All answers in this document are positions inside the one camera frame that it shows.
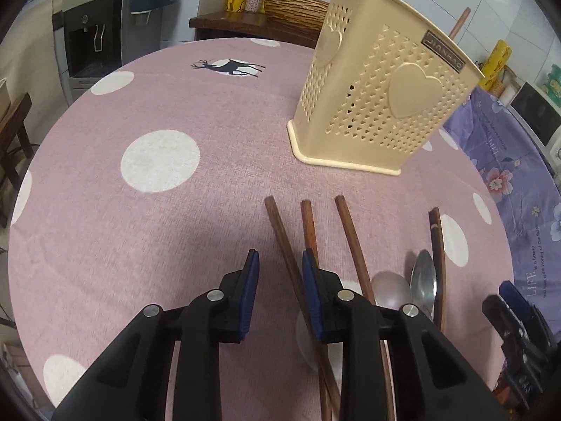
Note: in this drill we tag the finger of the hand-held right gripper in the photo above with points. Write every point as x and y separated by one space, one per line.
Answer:
515 351
515 296

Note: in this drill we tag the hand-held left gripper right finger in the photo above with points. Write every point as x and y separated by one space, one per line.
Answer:
309 289

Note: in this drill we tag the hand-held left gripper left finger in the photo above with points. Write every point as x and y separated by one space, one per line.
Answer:
247 289

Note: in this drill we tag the brown wooden chopstick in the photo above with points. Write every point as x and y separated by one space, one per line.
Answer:
350 237
309 228
459 23
280 232

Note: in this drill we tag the round metal spoon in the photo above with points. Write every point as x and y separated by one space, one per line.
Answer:
390 291

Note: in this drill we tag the pointed metal spoon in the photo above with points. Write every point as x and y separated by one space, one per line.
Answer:
424 280

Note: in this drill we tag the beige perforated utensil holder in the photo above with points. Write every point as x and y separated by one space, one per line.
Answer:
372 96

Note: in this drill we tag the pink polka dot tablecloth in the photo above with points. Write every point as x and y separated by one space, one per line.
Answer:
175 237

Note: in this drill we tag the purple floral cloth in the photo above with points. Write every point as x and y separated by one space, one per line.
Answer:
504 149

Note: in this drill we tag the white microwave oven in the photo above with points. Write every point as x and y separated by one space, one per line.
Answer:
537 109

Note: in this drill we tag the green container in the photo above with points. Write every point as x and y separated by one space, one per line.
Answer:
551 85

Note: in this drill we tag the yellow roll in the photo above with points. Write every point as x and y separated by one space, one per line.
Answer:
497 59

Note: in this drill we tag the dark wooden side table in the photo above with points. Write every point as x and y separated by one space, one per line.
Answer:
228 24

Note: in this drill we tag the wicker basket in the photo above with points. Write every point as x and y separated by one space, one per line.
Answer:
293 8

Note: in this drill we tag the wooden stool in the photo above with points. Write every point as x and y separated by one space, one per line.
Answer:
17 123

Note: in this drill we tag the yellow mug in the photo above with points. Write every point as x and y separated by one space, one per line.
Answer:
236 3

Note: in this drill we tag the water dispenser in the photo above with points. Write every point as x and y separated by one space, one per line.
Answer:
83 30

